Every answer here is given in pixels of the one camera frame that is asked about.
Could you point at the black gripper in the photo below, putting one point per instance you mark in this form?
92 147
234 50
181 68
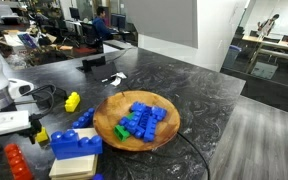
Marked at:
32 125

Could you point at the long red toy block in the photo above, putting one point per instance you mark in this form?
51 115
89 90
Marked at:
15 161

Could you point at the small yellow toy block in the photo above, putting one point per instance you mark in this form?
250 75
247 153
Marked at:
43 136

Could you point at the large blue stepped block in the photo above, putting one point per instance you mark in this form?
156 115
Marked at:
70 146

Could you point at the yellow three-stud toy block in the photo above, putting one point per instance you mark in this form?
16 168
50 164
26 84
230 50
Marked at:
72 101

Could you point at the blue four-stud toy block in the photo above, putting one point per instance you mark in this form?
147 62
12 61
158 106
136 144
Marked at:
84 119

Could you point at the blue two-stud toy block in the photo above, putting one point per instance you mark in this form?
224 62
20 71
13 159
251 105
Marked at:
98 177

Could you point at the green toy block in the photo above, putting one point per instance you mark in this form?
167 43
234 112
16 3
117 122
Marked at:
130 116
121 132

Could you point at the stacked wooden slabs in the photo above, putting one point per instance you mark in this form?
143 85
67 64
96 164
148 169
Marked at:
74 166

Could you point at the round wooden bowl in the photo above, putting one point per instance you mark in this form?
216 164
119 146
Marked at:
107 113

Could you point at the black table outlet box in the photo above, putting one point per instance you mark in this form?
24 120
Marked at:
97 68

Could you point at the cardboard box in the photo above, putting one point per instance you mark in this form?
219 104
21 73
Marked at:
12 40

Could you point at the white paper tag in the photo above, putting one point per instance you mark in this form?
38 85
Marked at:
117 80

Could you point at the black office chair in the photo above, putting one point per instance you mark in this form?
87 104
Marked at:
89 33

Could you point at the grey office printer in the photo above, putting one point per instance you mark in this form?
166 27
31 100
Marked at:
2 13

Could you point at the seated person blue shirt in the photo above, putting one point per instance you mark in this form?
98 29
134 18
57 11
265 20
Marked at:
100 28

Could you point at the black computer monitor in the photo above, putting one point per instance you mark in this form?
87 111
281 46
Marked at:
74 13
119 21

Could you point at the blue trash bin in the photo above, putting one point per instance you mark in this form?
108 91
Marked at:
232 56

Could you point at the grey storage box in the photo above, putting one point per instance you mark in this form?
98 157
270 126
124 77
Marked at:
264 70

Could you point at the standing person light shirt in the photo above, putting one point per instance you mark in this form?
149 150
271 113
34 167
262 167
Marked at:
267 26

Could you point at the long light wooden table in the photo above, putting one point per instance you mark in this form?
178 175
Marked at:
277 48

